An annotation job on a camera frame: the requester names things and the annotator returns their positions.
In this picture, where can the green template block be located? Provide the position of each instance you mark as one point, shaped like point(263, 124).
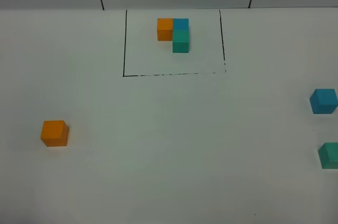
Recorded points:
point(181, 41)

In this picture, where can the orange template block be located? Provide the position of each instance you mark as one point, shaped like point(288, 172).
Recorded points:
point(164, 29)

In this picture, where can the blue template block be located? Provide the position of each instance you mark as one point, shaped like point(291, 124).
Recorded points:
point(180, 24)

